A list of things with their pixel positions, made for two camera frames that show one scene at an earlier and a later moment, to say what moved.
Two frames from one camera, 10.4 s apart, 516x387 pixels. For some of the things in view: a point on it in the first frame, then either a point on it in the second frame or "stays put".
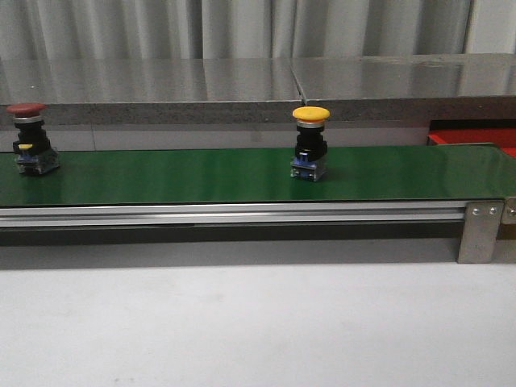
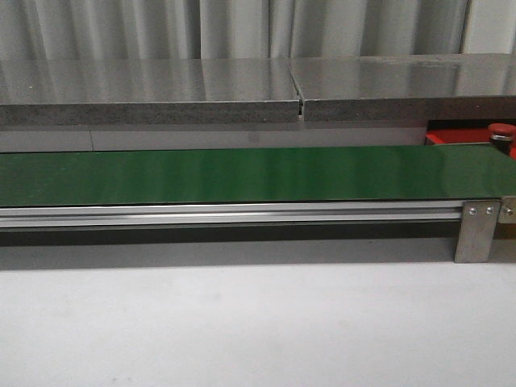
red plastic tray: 499,131 stays put
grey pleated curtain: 96,30 stays put
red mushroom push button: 33,152 -> 502,135
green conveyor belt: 484,172 stays put
